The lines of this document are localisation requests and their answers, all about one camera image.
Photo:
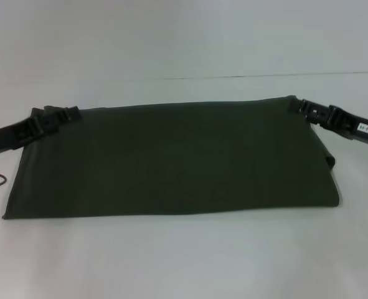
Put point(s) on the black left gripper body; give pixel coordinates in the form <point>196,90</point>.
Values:
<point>1,135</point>

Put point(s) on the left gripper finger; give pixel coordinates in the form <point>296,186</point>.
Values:
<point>51,120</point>

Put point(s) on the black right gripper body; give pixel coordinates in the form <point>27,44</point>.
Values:
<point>355,124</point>

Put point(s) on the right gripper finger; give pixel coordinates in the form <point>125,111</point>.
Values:
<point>308,110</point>

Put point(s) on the dark green FREE t-shirt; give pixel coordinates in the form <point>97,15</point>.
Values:
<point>171,162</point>

